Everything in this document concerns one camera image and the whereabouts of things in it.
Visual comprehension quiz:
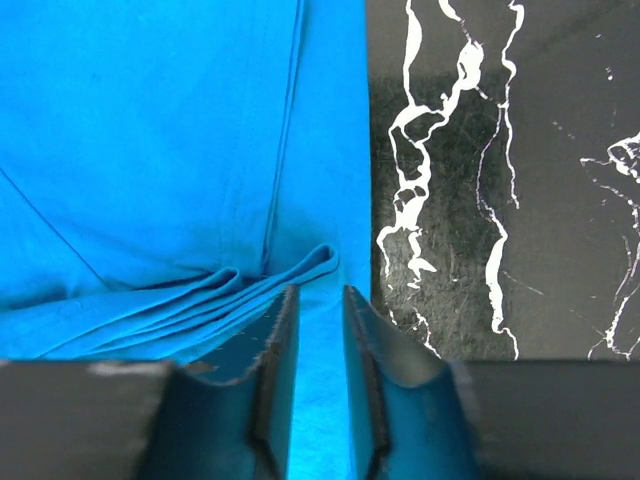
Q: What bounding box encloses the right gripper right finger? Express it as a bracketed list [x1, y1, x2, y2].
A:
[343, 286, 639, 479]

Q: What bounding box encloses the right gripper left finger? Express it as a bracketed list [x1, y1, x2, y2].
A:
[1, 286, 299, 479]

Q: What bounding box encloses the blue t-shirt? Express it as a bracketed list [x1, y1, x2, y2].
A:
[1, 1, 371, 479]

